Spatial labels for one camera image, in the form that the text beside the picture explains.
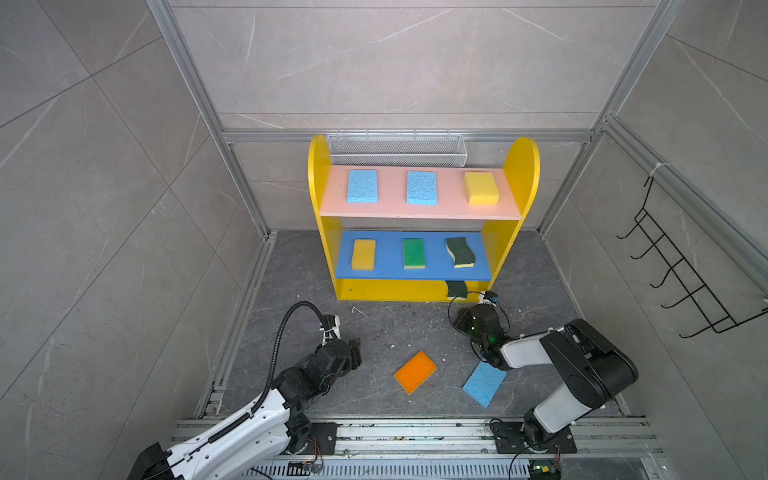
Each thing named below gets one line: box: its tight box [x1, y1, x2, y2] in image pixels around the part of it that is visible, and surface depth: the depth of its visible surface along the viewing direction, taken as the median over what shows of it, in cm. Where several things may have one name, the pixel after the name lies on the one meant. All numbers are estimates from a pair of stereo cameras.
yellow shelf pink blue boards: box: [308, 134, 541, 302], surface depth 78 cm
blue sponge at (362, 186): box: [347, 169, 378, 203], surface depth 75 cm
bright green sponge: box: [403, 238, 426, 269], surface depth 95 cm
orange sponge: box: [393, 350, 438, 395], surface depth 85 cm
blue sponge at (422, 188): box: [406, 171, 438, 206], surface depth 75 cm
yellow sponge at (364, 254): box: [351, 239, 377, 271], surface depth 95 cm
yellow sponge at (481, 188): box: [464, 172, 500, 206], surface depth 73 cm
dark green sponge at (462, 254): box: [445, 237, 476, 268], surface depth 95 cm
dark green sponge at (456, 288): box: [446, 280, 467, 299], surface depth 100 cm
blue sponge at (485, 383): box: [462, 361, 508, 409], surface depth 83 cm
